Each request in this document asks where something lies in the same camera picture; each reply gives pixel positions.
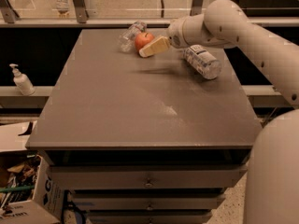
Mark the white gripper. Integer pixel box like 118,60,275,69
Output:
138,17,189,58

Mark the red apple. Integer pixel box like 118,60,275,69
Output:
135,32,154,51

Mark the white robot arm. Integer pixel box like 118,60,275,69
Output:
139,0,299,224

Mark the clear plastic water bottle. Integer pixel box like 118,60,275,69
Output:
119,21,147,52

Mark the white labelled plastic bottle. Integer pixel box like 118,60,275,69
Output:
183,45,222,80

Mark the white pump dispenser bottle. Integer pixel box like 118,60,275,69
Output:
9,63,35,96

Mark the grey drawer cabinet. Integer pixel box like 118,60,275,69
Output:
27,29,261,224

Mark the metal drawer knob top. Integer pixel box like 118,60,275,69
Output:
144,178,153,188

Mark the metal drawer knob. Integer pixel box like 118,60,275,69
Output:
144,178,153,188
146,204,154,211

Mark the metal drawer knob middle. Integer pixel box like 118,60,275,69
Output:
146,204,154,211

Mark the cardboard box with clutter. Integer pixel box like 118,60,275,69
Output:
0,121,64,224

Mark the grey metal railing frame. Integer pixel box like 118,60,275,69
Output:
1,0,298,28

